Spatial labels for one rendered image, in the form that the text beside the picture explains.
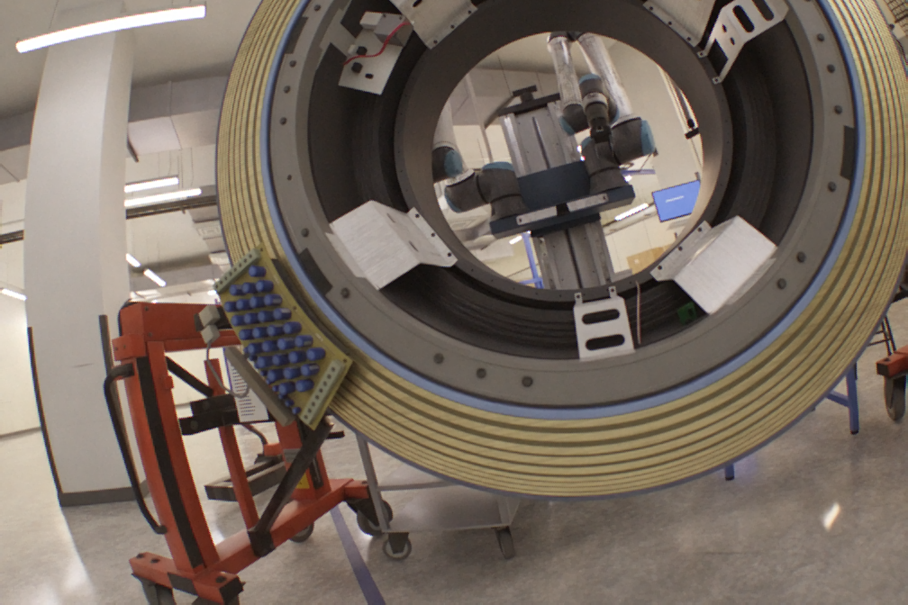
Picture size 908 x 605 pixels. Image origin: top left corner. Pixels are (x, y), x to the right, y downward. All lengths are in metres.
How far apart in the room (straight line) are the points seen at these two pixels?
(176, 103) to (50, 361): 3.06
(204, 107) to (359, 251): 4.50
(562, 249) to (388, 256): 1.42
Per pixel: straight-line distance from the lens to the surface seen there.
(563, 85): 1.96
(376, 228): 0.90
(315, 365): 0.78
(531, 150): 2.31
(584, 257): 2.19
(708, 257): 0.83
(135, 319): 1.27
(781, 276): 0.77
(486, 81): 6.12
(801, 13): 0.98
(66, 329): 3.60
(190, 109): 5.28
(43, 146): 4.16
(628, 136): 2.02
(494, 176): 2.05
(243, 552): 1.41
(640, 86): 6.66
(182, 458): 1.27
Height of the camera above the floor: 0.75
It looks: 8 degrees up
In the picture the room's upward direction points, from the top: 13 degrees counter-clockwise
